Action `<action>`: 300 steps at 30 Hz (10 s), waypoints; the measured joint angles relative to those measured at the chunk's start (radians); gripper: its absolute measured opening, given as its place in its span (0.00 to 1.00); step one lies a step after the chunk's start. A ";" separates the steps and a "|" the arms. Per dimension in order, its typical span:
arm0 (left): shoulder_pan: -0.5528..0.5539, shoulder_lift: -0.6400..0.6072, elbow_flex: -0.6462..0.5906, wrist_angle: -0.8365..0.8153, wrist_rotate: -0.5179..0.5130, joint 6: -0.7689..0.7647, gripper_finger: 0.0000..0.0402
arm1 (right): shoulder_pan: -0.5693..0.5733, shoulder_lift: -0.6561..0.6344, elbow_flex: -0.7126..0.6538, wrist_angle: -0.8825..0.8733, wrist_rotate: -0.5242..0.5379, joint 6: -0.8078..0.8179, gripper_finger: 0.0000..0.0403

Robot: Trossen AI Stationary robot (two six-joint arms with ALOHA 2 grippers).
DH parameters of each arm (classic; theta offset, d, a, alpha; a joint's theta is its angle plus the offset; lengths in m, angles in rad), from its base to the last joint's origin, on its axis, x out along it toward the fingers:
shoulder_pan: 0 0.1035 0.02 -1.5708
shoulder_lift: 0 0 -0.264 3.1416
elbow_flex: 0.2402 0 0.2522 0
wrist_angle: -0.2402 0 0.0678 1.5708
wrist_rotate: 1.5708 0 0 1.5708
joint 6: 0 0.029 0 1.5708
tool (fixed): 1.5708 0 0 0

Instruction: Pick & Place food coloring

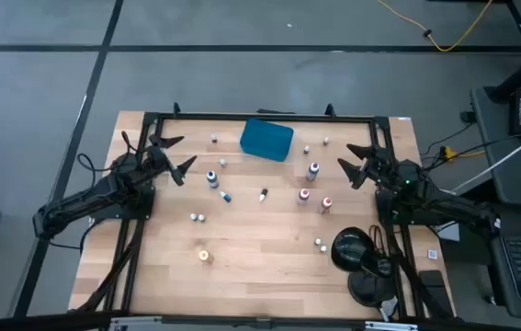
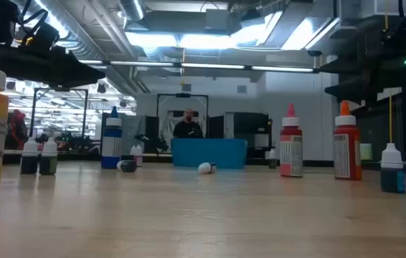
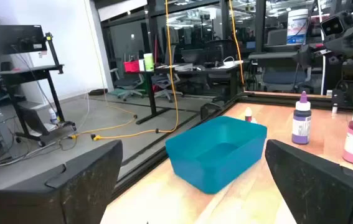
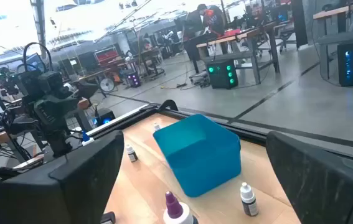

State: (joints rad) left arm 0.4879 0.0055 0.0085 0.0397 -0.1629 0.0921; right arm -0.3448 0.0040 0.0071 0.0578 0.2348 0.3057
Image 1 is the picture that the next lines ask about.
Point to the teal plastic bin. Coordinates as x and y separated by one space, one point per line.
267 140

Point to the small dropper bottle blue label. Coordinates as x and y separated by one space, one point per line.
318 241

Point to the small white code tag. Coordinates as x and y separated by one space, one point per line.
433 254

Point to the white rod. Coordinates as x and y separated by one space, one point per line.
503 158

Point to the yellow food coloring bottle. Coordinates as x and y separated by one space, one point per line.
204 255

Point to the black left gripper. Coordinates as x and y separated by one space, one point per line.
159 158

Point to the small black dropper bottle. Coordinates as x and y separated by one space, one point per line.
263 195

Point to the purple food coloring bottle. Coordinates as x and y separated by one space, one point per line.
312 171

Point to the pink food coloring bottle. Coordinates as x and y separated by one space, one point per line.
303 196

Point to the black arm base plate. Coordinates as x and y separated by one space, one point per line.
384 211
104 213

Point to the small dropper bottle white label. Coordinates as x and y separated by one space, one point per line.
323 248

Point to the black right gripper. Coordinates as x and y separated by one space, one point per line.
384 167

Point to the red food coloring bottle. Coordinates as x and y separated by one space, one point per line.
325 204

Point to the black phone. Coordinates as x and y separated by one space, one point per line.
432 280

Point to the blue food coloring bottle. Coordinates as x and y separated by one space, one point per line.
212 178

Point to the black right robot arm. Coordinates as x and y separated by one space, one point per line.
448 204

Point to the black metal table frame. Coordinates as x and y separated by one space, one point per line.
264 117

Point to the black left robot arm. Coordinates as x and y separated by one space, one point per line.
81 202

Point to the yellow plug connector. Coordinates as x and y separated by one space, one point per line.
446 151

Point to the black desk lamp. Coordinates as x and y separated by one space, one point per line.
354 250

